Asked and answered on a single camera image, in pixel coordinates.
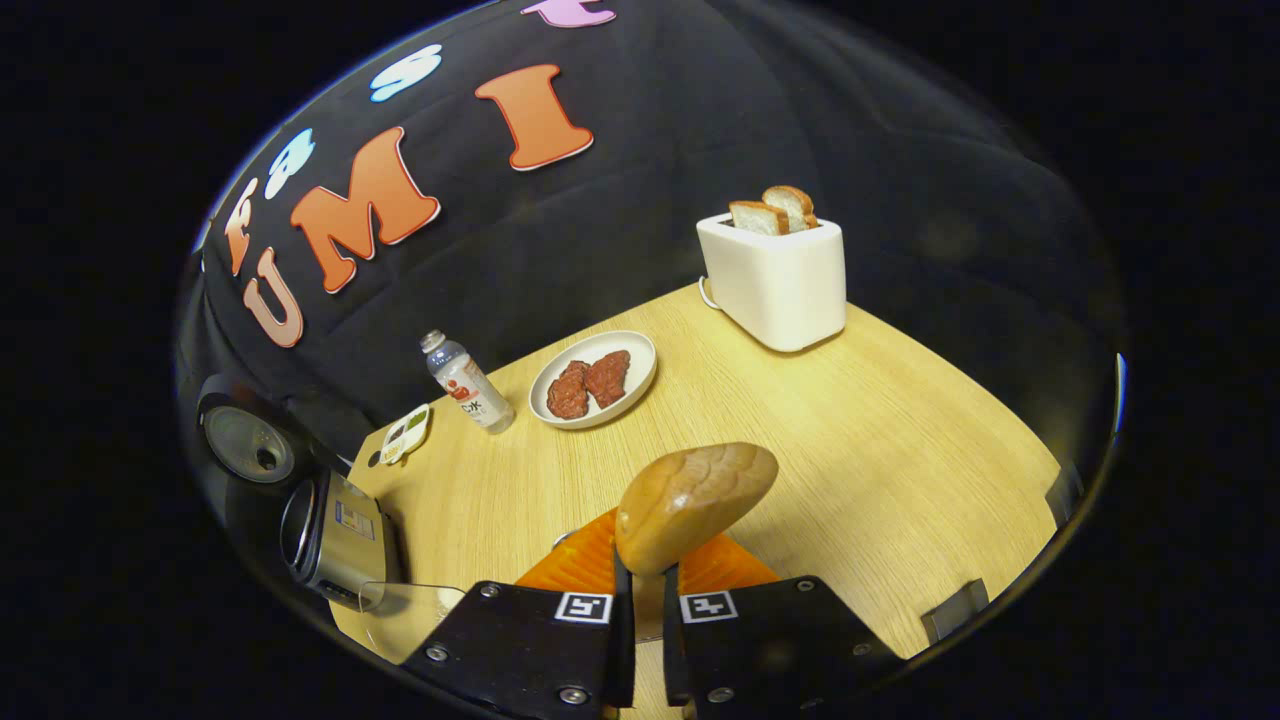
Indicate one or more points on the divided white grain dish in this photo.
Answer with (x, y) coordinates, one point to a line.
(405, 435)

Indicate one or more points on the white round plate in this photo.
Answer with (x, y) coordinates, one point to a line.
(640, 365)

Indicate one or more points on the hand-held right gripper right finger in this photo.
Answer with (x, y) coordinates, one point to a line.
(780, 650)

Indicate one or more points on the wooden spoon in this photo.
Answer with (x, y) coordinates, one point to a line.
(690, 500)

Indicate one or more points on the white toaster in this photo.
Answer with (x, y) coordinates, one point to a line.
(775, 285)

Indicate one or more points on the dark grey rice cooker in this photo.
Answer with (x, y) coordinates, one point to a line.
(345, 540)

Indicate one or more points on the clear drink bottle red label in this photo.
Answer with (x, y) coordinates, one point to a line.
(470, 390)

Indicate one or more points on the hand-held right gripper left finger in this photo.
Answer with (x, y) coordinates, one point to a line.
(520, 650)

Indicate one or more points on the bread slice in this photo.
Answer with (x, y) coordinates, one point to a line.
(795, 205)
(757, 218)

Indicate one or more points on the red meat piece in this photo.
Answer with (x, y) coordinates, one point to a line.
(608, 377)
(568, 392)

